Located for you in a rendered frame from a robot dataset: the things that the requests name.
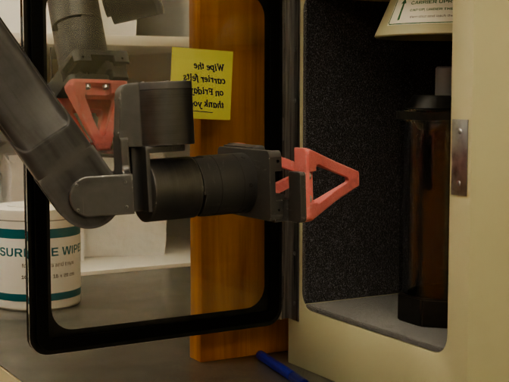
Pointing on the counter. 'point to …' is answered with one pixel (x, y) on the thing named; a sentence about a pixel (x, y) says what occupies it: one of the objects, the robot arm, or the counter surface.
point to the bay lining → (358, 144)
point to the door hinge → (291, 258)
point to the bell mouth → (416, 20)
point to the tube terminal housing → (473, 58)
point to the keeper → (459, 157)
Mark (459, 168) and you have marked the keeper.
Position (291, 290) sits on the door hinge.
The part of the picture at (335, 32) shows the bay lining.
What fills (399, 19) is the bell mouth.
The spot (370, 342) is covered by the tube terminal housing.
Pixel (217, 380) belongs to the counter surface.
